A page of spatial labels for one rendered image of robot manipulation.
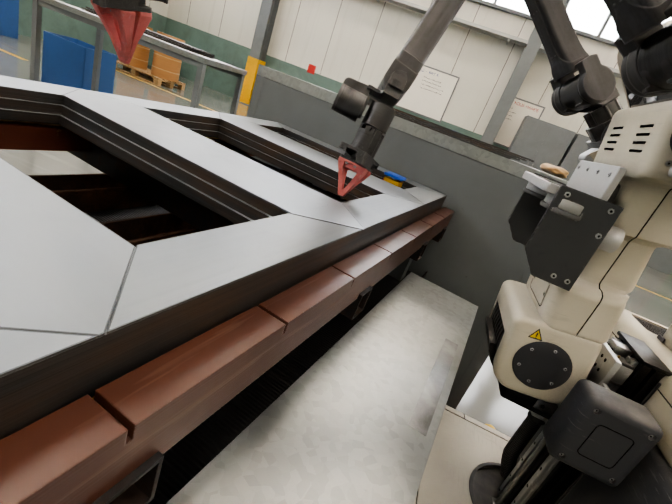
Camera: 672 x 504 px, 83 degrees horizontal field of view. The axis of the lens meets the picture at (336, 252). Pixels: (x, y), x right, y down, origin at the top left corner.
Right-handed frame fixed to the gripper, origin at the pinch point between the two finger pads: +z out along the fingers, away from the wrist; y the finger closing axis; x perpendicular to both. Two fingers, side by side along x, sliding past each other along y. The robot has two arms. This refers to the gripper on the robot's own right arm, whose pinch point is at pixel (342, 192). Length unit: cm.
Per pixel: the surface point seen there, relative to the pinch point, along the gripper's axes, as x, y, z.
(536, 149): 26, -814, -266
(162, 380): 16, 56, 19
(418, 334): 28.3, -1.1, 18.8
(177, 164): -19.7, 25.6, 8.6
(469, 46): -201, -801, -414
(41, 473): 17, 64, 21
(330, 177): -11.6, -17.0, -2.2
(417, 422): 34.9, 22.2, 24.5
